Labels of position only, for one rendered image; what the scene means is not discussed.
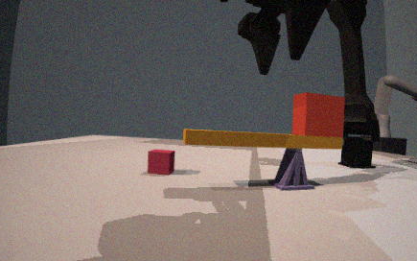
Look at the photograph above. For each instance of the orange bar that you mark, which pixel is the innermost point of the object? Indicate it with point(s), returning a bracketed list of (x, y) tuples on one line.
[(318, 123)]

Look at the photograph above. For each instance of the purple wedge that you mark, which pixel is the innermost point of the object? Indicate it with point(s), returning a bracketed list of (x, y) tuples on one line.
[(292, 174)]

